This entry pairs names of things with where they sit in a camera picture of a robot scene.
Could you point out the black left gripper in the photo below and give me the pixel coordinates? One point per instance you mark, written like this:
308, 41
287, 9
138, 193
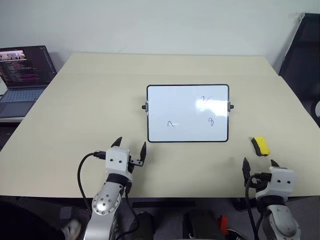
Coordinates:
135, 163

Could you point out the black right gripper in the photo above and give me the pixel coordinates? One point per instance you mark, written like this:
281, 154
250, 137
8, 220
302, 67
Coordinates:
261, 185

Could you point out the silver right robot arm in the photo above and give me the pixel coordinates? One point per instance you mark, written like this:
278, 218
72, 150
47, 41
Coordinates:
281, 220

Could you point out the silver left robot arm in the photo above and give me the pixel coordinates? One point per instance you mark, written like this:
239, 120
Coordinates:
106, 197

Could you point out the yellow and black eraser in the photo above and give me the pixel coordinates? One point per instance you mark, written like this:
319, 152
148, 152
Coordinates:
262, 146

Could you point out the red part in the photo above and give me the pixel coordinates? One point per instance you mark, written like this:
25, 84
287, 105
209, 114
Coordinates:
222, 223

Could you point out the dark rounded shape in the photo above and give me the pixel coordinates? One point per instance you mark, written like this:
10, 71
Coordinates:
145, 226
201, 225

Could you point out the white shoe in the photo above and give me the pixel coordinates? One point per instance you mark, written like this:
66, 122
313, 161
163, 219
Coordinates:
72, 228

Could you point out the black chair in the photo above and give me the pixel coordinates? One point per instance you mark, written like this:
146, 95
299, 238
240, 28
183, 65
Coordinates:
300, 50

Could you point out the dark trouser leg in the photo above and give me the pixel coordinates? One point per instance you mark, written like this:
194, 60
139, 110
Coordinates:
27, 220

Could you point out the open grey laptop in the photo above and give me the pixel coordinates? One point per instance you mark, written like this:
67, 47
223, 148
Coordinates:
23, 72

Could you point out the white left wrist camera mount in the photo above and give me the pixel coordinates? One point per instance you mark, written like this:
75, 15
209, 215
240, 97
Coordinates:
116, 161

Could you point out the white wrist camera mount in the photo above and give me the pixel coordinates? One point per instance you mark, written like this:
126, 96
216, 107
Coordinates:
116, 161
281, 181

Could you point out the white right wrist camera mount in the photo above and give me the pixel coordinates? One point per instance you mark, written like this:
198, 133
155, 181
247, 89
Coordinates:
281, 181

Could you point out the black table frame bar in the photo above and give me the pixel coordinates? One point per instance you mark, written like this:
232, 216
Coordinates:
163, 204

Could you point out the white board with black frame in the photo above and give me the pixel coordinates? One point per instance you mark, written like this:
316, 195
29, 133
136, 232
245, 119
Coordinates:
187, 112

